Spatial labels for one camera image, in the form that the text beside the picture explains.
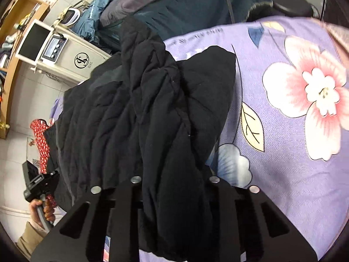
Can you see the black chair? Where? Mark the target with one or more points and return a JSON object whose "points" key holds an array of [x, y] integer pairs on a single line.
{"points": [[291, 9]]}

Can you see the person's left forearm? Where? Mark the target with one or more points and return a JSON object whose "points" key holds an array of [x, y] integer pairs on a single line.
{"points": [[30, 240]]}

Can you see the red patterned cloth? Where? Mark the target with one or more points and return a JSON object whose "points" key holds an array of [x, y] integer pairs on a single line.
{"points": [[41, 139]]}

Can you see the white monitor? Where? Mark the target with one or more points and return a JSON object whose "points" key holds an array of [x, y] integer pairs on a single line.
{"points": [[32, 41]]}

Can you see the white device with screen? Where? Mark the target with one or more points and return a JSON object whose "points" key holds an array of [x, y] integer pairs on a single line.
{"points": [[54, 47]]}

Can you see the wooden shelf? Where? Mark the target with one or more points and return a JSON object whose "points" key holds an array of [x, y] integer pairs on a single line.
{"points": [[30, 5]]}

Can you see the black quilted jacket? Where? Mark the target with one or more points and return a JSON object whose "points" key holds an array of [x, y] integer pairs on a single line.
{"points": [[150, 101]]}

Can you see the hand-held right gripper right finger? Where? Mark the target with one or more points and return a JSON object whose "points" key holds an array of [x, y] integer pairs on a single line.
{"points": [[222, 196]]}

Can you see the purple floral bedsheet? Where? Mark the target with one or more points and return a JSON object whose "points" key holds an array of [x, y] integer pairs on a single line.
{"points": [[286, 182]]}

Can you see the white washing machine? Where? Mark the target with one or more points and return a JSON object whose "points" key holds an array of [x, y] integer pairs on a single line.
{"points": [[71, 49]]}

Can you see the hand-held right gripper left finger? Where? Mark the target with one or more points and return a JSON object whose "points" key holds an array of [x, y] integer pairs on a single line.
{"points": [[128, 196]]}

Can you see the person's left hand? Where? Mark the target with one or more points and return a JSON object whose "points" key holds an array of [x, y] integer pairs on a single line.
{"points": [[35, 210]]}

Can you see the white small appliance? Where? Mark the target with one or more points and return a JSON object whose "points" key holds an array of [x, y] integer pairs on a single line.
{"points": [[71, 16]]}

